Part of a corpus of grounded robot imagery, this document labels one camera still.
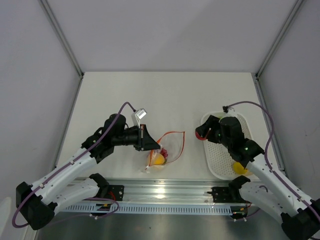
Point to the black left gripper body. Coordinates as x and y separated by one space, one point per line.
137 146

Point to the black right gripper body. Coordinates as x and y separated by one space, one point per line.
225 141

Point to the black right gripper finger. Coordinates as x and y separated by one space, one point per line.
210 137
204 128

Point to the red peach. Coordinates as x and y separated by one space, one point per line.
199 137

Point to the red grape bunch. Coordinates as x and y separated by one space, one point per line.
164 153

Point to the orange fruit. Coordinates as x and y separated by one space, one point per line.
157 159

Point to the clear orange zip top bag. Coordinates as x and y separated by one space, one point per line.
173 142

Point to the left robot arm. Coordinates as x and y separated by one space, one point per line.
40 201

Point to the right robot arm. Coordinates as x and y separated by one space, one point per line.
296 212

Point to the white perforated plastic basket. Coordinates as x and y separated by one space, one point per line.
218 159

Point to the yellow lemon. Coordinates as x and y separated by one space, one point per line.
239 169

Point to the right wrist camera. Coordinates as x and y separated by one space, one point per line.
229 111

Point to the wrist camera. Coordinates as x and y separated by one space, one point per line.
137 116
229 111

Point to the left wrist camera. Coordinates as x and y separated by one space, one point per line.
137 116

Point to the aluminium front rail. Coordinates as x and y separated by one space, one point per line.
167 191

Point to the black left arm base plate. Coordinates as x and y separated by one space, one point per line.
114 192

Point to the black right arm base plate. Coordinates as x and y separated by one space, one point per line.
223 194

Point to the white slotted cable duct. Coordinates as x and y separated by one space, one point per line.
133 208

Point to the right aluminium frame post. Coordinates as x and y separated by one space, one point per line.
283 31

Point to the aluminium frame post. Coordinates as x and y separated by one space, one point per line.
55 25
283 31

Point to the left aluminium frame post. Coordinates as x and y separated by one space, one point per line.
55 25

